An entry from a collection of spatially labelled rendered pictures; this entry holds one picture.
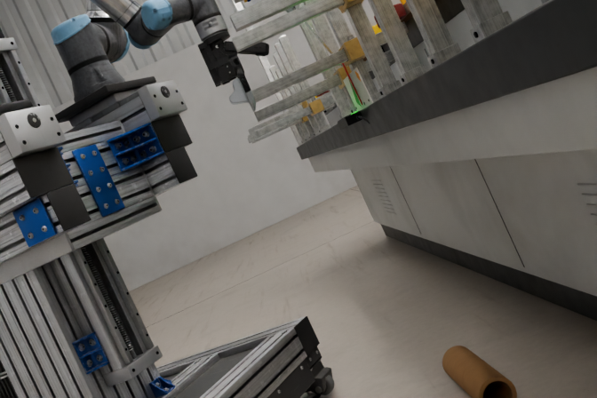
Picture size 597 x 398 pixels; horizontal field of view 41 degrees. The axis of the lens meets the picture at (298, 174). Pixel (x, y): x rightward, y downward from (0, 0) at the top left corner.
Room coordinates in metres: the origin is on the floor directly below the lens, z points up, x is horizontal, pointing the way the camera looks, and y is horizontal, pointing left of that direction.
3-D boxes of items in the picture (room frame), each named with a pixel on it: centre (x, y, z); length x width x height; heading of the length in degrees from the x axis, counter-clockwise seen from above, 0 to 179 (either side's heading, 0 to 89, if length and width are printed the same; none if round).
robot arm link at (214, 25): (2.02, 0.04, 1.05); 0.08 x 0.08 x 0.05
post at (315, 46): (2.60, -0.23, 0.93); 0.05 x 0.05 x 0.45; 4
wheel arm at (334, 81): (2.29, -0.18, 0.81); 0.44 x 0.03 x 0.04; 94
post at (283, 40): (3.33, -0.18, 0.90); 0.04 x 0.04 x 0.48; 4
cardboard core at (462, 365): (1.76, -0.17, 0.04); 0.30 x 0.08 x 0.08; 4
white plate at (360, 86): (2.11, -0.23, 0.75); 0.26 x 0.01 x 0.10; 4
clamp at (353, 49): (2.06, -0.27, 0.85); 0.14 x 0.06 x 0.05; 4
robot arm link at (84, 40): (2.22, 0.40, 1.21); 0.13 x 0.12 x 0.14; 161
